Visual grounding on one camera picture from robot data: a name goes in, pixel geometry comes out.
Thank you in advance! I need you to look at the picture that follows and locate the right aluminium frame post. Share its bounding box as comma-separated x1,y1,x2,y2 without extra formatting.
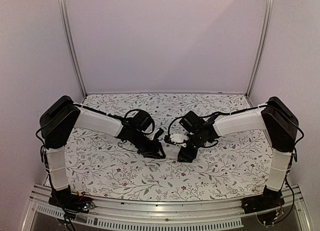
246,0,274,97

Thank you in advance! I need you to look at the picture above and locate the floral patterned table mat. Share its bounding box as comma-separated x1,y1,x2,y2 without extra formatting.
64,93,273,202

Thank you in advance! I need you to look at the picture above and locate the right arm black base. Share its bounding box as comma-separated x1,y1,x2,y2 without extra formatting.
241,187,285,226

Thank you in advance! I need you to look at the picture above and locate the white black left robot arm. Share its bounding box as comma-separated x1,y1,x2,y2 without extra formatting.
35,95,166,208

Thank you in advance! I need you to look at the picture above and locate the left aluminium frame post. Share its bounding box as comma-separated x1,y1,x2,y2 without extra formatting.
57,0,88,98

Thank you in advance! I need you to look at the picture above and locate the aluminium frame post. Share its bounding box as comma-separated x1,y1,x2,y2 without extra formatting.
57,0,88,98
246,0,274,97

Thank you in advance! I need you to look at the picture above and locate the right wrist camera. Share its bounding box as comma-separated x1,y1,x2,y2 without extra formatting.
164,133,188,145

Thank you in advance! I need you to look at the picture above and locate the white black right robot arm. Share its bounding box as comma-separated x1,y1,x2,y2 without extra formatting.
164,96,305,209

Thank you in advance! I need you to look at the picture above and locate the aluminium front rail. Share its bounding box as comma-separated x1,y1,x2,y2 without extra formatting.
22,184,313,231

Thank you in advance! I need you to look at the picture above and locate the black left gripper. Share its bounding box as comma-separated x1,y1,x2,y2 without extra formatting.
131,131,166,160

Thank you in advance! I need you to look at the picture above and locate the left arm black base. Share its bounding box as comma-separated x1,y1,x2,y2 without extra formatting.
48,186,95,213

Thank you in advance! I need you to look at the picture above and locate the white remote control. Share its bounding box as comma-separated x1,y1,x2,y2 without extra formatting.
164,149,179,160

